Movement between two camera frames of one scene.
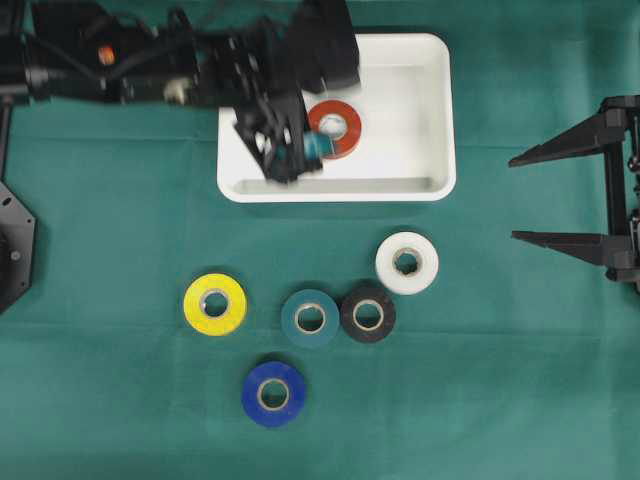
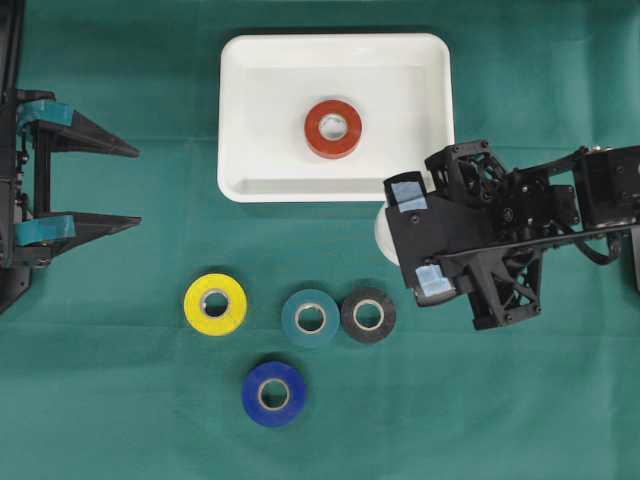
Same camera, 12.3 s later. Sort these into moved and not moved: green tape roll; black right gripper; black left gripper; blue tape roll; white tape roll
Moved: black left gripper; white tape roll; black right gripper
Not moved: blue tape roll; green tape roll
